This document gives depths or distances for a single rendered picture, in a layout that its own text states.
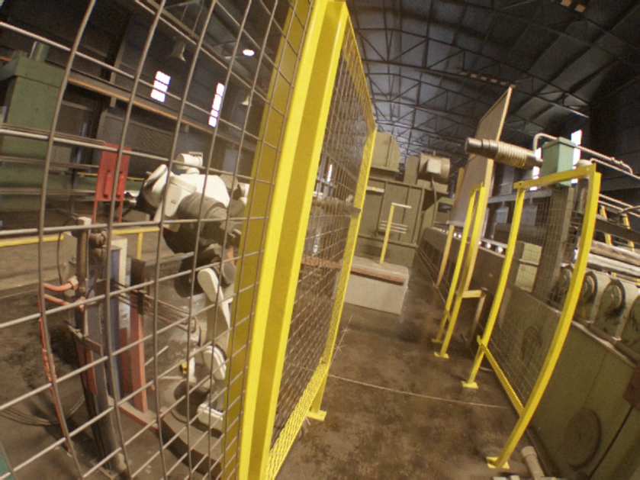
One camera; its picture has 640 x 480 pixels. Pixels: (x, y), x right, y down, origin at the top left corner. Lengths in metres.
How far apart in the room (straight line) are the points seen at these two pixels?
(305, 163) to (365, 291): 3.92
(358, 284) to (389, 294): 0.45
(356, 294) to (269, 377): 3.82
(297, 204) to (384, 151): 4.67
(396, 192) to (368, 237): 0.84
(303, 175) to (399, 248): 4.52
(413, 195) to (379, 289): 1.62
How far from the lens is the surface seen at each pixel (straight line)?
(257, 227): 0.49
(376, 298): 4.50
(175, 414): 1.77
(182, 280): 1.42
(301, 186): 0.63
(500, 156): 2.83
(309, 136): 0.64
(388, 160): 5.21
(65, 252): 2.02
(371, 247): 5.11
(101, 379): 1.41
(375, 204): 5.12
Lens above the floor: 1.35
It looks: 7 degrees down
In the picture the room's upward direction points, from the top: 10 degrees clockwise
